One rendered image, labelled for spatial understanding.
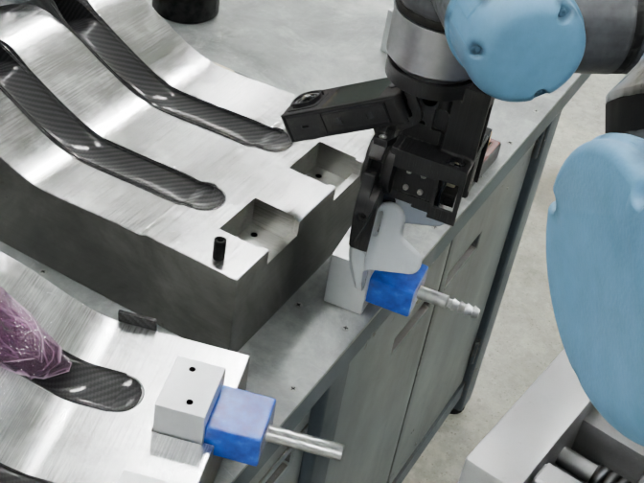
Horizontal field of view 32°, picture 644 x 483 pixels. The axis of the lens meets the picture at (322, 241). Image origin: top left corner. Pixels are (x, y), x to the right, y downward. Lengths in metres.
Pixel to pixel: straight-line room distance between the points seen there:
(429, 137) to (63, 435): 0.35
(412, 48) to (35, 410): 0.36
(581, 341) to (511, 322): 1.80
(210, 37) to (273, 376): 0.54
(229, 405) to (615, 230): 0.45
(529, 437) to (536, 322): 1.61
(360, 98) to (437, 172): 0.08
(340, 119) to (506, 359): 1.33
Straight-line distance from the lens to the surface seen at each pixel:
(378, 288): 0.97
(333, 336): 0.96
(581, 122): 2.91
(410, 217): 0.98
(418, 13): 0.81
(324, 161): 1.03
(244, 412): 0.80
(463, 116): 0.85
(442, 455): 1.97
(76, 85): 1.05
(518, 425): 0.66
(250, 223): 0.96
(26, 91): 1.03
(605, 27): 0.72
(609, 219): 0.41
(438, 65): 0.82
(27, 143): 0.99
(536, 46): 0.68
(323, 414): 1.19
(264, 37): 1.35
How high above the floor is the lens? 1.46
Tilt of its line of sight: 39 degrees down
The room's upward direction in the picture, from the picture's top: 10 degrees clockwise
